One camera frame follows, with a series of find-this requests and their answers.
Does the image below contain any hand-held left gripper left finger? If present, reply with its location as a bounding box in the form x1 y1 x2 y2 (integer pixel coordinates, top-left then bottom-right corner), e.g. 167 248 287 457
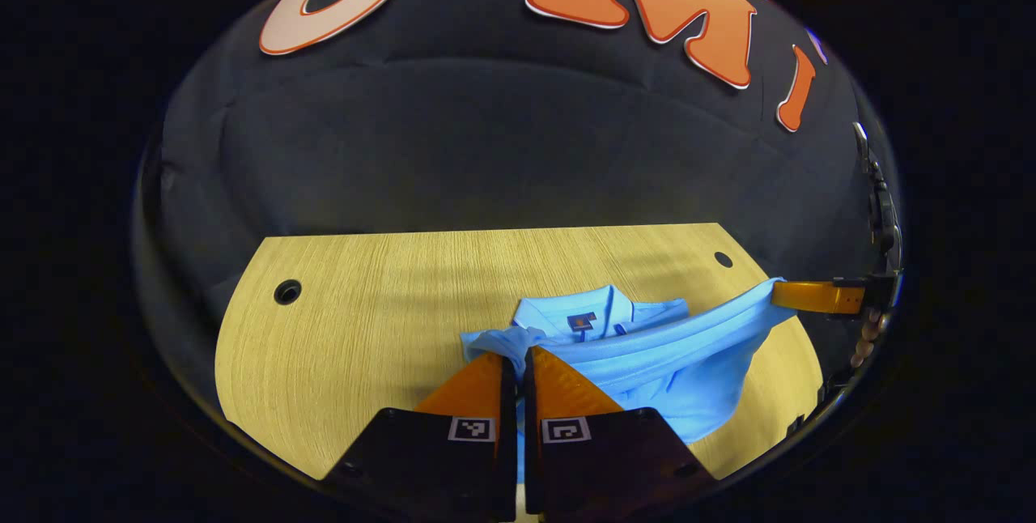
324 351 520 523

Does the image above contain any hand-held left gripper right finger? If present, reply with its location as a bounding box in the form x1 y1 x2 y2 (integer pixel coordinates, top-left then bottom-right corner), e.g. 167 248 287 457
522 345 718 520

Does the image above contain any light blue T-shirt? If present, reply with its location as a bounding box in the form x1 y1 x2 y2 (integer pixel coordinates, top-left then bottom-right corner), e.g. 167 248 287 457
460 278 798 485

